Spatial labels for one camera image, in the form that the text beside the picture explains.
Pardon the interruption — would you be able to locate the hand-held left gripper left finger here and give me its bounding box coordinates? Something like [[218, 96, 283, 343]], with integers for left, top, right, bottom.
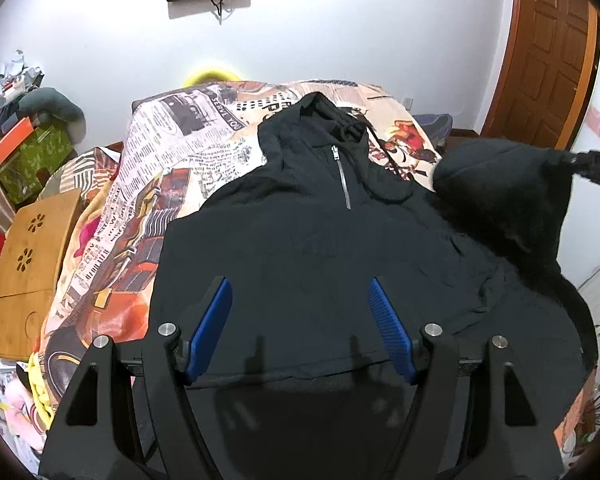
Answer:
[[39, 276, 233, 480]]

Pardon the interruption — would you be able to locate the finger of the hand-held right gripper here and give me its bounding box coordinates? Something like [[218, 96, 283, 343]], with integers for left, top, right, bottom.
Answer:
[[568, 151, 600, 180]]

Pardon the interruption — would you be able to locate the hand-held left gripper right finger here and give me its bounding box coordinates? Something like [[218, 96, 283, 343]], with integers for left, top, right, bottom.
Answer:
[[367, 276, 567, 480]]

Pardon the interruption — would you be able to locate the black zip hoodie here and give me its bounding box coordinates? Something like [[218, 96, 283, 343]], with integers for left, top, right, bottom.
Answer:
[[130, 92, 600, 480]]

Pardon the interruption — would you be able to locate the brown wooden door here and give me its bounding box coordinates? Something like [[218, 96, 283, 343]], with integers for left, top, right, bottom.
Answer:
[[480, 0, 600, 148]]

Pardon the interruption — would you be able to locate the dark blue cloth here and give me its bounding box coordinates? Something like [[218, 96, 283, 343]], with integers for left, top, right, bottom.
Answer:
[[412, 114, 454, 142]]

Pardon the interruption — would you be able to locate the yellow cloth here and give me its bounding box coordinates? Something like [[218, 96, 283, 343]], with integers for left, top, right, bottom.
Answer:
[[27, 350, 62, 433]]

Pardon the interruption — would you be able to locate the bamboo lap desk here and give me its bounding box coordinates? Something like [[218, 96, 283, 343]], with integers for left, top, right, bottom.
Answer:
[[0, 191, 83, 361]]

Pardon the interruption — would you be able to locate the pink plush toy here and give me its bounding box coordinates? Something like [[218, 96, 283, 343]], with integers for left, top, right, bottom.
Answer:
[[0, 375, 47, 438]]

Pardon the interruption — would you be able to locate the newspaper print blanket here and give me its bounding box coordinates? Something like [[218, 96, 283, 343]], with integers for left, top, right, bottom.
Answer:
[[40, 79, 600, 461]]

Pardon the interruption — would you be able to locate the green patterned storage box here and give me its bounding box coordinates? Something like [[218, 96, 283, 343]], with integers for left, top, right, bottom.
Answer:
[[0, 124, 76, 206]]

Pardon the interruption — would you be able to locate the yellow foam tube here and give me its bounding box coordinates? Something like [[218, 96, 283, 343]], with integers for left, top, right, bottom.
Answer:
[[185, 62, 242, 86]]

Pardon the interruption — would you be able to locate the orange box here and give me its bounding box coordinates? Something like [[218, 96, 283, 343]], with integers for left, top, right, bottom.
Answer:
[[0, 116, 35, 165]]

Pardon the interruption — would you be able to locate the pile of assorted clutter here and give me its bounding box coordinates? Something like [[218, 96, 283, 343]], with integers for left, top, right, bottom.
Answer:
[[0, 50, 46, 153]]

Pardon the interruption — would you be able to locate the black monitor cable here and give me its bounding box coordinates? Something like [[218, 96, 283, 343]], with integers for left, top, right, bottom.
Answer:
[[207, 0, 237, 24]]

